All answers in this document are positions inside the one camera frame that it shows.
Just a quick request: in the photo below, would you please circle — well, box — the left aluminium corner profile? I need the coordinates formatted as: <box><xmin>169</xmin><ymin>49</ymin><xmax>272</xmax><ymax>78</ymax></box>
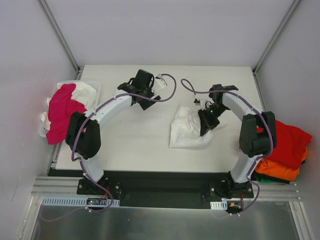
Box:
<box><xmin>37</xmin><ymin>0</ymin><xmax>82</xmax><ymax>78</ymax></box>

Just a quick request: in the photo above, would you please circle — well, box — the pale pink white garment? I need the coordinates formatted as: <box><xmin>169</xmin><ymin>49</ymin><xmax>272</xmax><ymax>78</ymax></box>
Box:
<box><xmin>40</xmin><ymin>80</ymin><xmax>100</xmax><ymax>131</ymax></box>

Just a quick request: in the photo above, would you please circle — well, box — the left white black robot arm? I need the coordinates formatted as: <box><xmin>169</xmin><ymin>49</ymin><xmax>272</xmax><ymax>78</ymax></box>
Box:
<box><xmin>65</xmin><ymin>69</ymin><xmax>167</xmax><ymax>195</ymax></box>

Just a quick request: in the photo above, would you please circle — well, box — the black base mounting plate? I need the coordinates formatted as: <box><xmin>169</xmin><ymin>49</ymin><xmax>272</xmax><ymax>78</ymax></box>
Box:
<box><xmin>76</xmin><ymin>171</ymin><xmax>254</xmax><ymax>209</ymax></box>

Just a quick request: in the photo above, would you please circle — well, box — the right grey cable duct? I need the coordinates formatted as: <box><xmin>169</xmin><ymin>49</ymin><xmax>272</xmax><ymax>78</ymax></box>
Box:
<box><xmin>210</xmin><ymin>200</ymin><xmax>228</xmax><ymax>211</ymax></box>

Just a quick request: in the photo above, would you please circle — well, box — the aluminium corner profile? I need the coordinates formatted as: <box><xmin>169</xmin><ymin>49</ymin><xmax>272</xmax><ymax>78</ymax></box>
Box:
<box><xmin>37</xmin><ymin>0</ymin><xmax>82</xmax><ymax>78</ymax></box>
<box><xmin>252</xmin><ymin>0</ymin><xmax>302</xmax><ymax>76</ymax></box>

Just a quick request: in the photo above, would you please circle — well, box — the green folded t-shirt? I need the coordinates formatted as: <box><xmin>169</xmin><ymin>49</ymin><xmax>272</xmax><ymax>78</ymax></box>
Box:
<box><xmin>252</xmin><ymin>176</ymin><xmax>291</xmax><ymax>185</ymax></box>

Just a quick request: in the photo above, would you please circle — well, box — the black folded garment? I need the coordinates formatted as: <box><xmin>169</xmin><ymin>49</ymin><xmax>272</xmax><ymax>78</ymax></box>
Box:
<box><xmin>250</xmin><ymin>170</ymin><xmax>277</xmax><ymax>181</ymax></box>

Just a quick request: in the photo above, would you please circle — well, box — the white daisy print t-shirt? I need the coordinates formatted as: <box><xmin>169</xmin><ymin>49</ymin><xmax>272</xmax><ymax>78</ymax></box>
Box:
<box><xmin>169</xmin><ymin>105</ymin><xmax>228</xmax><ymax>150</ymax></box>

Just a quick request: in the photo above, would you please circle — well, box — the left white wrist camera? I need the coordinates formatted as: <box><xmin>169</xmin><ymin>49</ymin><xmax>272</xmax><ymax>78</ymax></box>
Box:
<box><xmin>152</xmin><ymin>74</ymin><xmax>168</xmax><ymax>95</ymax></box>

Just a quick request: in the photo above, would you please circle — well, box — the aluminium front rail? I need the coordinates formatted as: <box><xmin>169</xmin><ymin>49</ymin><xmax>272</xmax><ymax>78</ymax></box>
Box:
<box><xmin>31</xmin><ymin>176</ymin><xmax>81</xmax><ymax>197</ymax></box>

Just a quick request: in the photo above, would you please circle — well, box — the left grey cable duct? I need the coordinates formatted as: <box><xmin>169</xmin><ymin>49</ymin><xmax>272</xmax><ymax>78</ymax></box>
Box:
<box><xmin>41</xmin><ymin>196</ymin><xmax>120</xmax><ymax>208</ymax></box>

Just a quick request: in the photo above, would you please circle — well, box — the grey cable duct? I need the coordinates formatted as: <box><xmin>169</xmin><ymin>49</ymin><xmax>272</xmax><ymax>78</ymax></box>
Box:
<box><xmin>210</xmin><ymin>200</ymin><xmax>228</xmax><ymax>211</ymax></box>
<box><xmin>41</xmin><ymin>196</ymin><xmax>120</xmax><ymax>208</ymax></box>

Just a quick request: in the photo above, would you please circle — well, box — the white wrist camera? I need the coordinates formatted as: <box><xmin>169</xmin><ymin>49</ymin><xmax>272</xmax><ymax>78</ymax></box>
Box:
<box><xmin>193</xmin><ymin>96</ymin><xmax>211</xmax><ymax>110</ymax></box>
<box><xmin>152</xmin><ymin>74</ymin><xmax>168</xmax><ymax>95</ymax></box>

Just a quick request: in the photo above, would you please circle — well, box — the red folded t-shirt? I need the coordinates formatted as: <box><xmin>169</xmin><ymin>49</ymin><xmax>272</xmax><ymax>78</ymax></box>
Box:
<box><xmin>265</xmin><ymin>120</ymin><xmax>313</xmax><ymax>170</ymax></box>

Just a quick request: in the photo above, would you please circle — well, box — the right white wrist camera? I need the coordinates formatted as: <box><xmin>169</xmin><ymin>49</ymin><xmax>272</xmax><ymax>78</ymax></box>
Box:
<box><xmin>193</xmin><ymin>96</ymin><xmax>211</xmax><ymax>110</ymax></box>

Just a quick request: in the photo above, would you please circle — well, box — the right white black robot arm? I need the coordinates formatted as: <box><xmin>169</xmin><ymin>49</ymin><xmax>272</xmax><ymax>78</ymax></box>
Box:
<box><xmin>198</xmin><ymin>84</ymin><xmax>277</xmax><ymax>199</ymax></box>

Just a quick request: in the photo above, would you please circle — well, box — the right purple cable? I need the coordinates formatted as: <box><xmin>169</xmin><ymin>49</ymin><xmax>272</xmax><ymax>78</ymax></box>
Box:
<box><xmin>180</xmin><ymin>78</ymin><xmax>273</xmax><ymax>220</ymax></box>

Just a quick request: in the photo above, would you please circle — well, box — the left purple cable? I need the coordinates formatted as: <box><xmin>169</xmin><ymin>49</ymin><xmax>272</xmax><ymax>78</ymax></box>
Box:
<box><xmin>39</xmin><ymin>73</ymin><xmax>178</xmax><ymax>222</ymax></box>

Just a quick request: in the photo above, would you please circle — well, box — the right aluminium corner profile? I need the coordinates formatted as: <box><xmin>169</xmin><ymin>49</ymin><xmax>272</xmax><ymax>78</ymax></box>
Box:
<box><xmin>252</xmin><ymin>0</ymin><xmax>302</xmax><ymax>76</ymax></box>

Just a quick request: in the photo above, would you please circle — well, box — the magenta t-shirt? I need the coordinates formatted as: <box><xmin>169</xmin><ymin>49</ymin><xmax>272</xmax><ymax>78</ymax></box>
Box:
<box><xmin>46</xmin><ymin>84</ymin><xmax>87</xmax><ymax>145</ymax></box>

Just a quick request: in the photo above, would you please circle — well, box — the purple cable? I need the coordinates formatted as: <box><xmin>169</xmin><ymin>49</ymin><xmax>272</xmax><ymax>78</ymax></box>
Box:
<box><xmin>39</xmin><ymin>73</ymin><xmax>178</xmax><ymax>222</ymax></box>
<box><xmin>180</xmin><ymin>78</ymin><xmax>273</xmax><ymax>220</ymax></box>

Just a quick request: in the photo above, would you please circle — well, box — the orange folded t-shirt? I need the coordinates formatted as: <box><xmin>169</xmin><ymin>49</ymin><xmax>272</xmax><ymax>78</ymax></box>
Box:
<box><xmin>254</xmin><ymin>159</ymin><xmax>300</xmax><ymax>182</ymax></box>

